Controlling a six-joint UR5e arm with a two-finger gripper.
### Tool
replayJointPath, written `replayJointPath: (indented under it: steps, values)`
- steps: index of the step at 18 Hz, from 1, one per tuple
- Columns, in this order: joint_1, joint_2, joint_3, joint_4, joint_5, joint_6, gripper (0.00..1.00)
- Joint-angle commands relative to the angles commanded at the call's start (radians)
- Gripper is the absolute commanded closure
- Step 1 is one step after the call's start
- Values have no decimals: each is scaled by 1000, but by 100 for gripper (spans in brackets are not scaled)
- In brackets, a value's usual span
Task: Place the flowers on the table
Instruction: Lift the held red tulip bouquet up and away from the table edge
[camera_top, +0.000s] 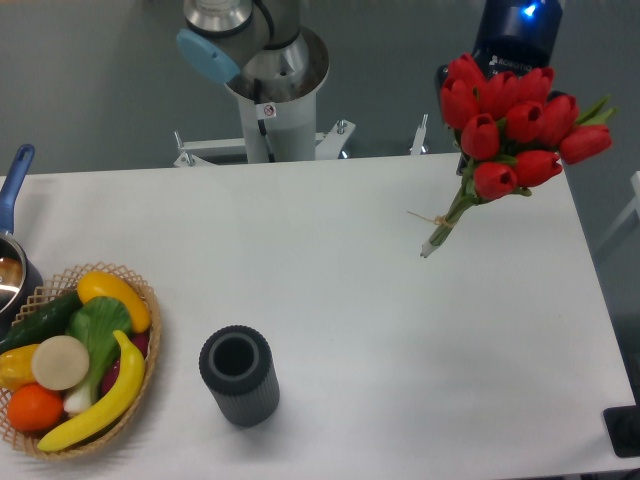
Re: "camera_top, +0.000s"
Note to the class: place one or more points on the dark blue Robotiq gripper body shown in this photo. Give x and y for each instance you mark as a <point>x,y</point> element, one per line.
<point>516,36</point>

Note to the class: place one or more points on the red tulip bouquet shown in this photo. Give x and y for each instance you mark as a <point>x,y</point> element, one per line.
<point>517,132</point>

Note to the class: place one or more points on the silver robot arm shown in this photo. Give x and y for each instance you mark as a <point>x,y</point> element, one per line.
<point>274,67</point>

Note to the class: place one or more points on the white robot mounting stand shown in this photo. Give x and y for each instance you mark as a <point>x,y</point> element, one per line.
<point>273,132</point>

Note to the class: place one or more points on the dark grey ribbed vase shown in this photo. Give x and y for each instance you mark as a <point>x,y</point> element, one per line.
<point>237,366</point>

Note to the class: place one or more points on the black device at edge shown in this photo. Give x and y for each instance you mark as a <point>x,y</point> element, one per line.
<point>622,424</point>

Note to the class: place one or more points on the purple vegetable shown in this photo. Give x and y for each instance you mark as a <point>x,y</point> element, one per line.
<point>141,341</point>

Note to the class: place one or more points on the green bok choy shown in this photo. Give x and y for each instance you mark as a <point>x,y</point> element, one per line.
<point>93,325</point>

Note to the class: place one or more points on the yellow banana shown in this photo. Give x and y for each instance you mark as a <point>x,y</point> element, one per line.
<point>109,408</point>

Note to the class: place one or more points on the dark green cucumber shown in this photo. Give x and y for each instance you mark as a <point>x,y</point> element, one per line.
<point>50,320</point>

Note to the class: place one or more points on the beige round disc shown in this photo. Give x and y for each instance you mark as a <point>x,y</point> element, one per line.
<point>60,363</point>

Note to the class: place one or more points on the orange fruit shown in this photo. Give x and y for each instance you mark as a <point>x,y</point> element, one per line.
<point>34,408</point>

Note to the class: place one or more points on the woven wicker basket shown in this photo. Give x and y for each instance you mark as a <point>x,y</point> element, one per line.
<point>59,285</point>

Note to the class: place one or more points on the white frame at right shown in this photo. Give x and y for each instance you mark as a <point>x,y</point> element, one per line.
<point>622,226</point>

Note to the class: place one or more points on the blue handled saucepan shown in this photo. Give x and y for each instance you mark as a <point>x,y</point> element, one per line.
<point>19,277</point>

